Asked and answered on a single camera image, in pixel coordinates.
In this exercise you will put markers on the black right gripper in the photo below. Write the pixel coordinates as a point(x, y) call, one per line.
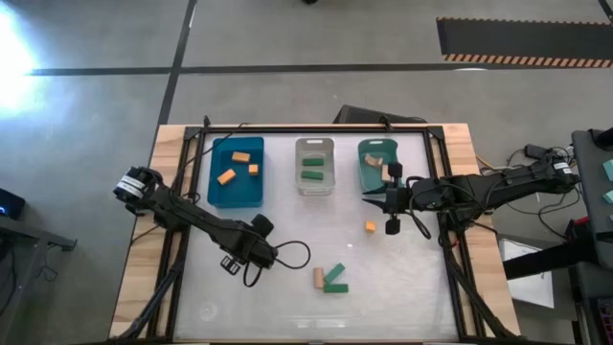
point(397, 201)

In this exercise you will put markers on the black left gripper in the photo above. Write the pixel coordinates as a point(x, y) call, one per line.
point(251, 249)

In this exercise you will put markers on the natural wood rectangular block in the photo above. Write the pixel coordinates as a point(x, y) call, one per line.
point(385, 173)

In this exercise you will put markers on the yellow wedge block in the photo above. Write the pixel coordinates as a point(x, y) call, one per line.
point(370, 226)

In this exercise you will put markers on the natural wood arch block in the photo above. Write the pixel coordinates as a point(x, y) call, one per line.
point(370, 160)

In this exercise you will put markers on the yellow rectangular wooden block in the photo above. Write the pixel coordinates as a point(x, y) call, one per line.
point(226, 176)
point(241, 156)

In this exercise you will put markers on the small yellow cube block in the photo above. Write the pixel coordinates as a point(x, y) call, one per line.
point(253, 169)

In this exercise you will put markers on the natural wood cylinder block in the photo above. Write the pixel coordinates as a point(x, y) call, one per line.
point(318, 278)

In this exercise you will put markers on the green rectangular wooden block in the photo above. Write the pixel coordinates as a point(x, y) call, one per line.
point(333, 273)
point(336, 288)
point(312, 162)
point(312, 175)

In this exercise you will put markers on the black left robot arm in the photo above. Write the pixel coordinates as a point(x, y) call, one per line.
point(191, 218)

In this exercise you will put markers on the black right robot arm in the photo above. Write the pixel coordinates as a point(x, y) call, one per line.
point(479, 191)

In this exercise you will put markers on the teal plastic bin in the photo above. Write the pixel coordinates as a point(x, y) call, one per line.
point(371, 179)

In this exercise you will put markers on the blue plastic bin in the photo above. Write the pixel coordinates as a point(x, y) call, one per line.
point(239, 191)

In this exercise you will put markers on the white plastic bin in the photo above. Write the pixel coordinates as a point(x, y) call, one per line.
point(314, 189)

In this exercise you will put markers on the black box behind table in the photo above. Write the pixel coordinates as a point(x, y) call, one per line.
point(364, 115)

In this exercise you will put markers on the white board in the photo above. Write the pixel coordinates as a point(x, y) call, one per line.
point(531, 287)

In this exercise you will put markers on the black stand leg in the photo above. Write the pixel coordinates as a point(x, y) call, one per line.
point(551, 259)

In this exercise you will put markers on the dark grey side desk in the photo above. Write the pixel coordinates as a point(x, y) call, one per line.
point(591, 191)

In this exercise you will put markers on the black hazard-striped floor mat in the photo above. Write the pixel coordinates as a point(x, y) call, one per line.
point(517, 40)

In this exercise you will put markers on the teal block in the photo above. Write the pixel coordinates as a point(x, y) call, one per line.
point(608, 197)
point(609, 170)

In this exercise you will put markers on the dark side stand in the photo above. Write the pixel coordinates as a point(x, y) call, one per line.
point(29, 235)

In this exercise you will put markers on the black device with blue light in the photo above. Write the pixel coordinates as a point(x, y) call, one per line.
point(12, 201)

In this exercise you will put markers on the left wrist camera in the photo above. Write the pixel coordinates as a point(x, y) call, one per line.
point(270, 256)

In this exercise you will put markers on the black metal table frame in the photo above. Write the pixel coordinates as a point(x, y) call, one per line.
point(287, 129)

